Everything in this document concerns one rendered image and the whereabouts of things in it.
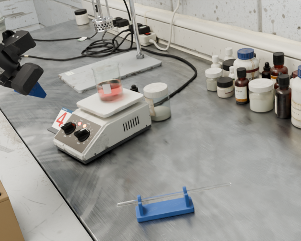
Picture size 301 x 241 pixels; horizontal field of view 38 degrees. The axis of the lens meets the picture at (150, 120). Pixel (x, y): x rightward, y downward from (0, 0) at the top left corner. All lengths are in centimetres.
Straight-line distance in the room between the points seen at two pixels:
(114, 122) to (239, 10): 55
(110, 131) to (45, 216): 24
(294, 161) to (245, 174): 10
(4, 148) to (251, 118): 60
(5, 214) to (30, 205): 13
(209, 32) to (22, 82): 71
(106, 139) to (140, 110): 11
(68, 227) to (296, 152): 46
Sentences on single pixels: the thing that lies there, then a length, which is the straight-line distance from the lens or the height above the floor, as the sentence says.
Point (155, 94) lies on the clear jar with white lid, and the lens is 102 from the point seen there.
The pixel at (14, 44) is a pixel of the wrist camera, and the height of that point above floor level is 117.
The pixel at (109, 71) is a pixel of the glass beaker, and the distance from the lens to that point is 96.
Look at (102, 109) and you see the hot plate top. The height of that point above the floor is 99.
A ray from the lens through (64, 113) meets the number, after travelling 113.
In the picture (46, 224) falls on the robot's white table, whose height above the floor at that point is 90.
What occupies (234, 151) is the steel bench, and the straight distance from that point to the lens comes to 91.
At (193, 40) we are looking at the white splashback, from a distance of 145.
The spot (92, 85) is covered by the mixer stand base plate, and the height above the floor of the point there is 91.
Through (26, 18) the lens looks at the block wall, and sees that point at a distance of 344.
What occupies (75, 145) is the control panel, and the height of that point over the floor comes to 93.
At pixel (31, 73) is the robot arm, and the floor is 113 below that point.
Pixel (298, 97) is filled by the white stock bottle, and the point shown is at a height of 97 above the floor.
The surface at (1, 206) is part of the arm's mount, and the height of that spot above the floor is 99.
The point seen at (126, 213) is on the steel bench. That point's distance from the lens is 78.
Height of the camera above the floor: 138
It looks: 27 degrees down
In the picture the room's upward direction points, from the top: 9 degrees counter-clockwise
